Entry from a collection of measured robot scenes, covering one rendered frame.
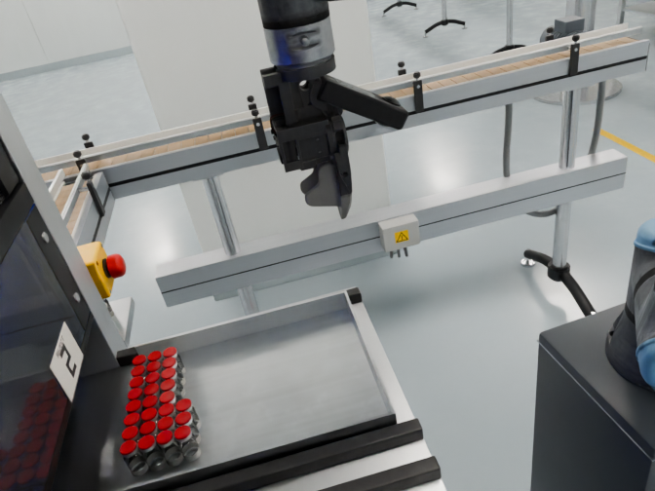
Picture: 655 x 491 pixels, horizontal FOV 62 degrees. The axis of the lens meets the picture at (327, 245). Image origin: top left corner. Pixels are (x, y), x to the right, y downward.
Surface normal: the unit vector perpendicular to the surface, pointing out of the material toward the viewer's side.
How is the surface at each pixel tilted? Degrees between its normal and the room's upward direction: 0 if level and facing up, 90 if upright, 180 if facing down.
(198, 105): 90
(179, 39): 90
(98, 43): 90
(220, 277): 90
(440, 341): 0
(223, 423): 0
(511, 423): 0
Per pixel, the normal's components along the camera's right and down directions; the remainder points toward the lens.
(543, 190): 0.21, 0.50
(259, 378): -0.16, -0.83
